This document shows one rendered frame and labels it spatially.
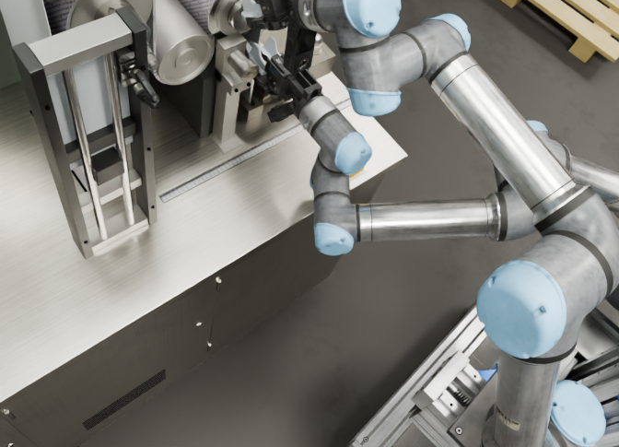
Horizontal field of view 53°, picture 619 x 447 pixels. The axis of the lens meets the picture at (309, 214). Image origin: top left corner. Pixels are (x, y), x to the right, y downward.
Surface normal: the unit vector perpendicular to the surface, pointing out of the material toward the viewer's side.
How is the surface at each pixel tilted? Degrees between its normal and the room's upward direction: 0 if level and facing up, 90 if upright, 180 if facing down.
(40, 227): 0
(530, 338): 84
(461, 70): 25
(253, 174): 0
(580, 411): 8
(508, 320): 83
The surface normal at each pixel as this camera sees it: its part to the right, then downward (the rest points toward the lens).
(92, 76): 0.61, 0.74
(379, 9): 0.58, 0.27
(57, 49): 0.18, -0.48
